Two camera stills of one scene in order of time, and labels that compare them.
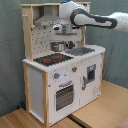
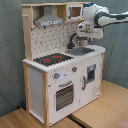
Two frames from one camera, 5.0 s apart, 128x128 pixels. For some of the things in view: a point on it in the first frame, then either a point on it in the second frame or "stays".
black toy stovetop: (53, 59) stays
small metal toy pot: (57, 46) → (83, 41)
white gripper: (62, 30) → (88, 30)
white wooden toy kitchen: (61, 73) stays
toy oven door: (64, 96) stays
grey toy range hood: (47, 19) stays
